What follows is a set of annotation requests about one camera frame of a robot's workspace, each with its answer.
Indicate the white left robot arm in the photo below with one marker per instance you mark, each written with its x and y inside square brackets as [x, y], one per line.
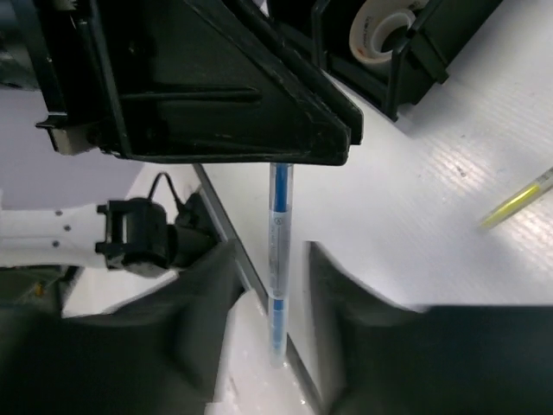
[118, 235]

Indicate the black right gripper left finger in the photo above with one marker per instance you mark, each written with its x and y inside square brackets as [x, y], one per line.
[158, 354]

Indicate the yellow thin pen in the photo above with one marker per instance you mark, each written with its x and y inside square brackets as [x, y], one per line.
[520, 200]

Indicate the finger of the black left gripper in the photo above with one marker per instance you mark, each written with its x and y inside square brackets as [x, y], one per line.
[188, 82]

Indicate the blue thin pen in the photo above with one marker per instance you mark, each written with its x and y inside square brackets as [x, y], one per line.
[280, 209]

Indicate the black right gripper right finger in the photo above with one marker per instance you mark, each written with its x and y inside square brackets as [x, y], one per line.
[376, 358]

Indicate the black four-compartment organizer tray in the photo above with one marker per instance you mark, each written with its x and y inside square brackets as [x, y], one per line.
[420, 58]

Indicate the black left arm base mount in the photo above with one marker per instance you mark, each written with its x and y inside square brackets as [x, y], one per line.
[192, 234]

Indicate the large brown tape roll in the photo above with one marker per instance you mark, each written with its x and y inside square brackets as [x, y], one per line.
[377, 26]

